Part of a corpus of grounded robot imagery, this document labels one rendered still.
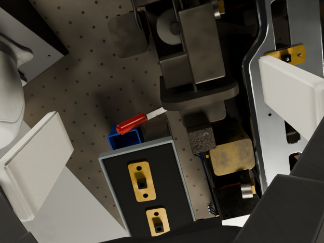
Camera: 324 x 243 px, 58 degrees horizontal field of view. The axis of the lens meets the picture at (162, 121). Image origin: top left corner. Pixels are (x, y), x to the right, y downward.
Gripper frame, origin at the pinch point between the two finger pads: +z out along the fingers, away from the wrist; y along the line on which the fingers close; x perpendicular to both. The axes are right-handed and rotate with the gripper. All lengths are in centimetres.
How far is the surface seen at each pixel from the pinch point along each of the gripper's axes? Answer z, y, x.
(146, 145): 29.7, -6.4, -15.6
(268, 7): 46, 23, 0
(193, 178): 76, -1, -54
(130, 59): 76, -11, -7
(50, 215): 146, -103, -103
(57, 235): 146, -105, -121
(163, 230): 28.8, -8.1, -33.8
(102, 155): 29.8, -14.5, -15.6
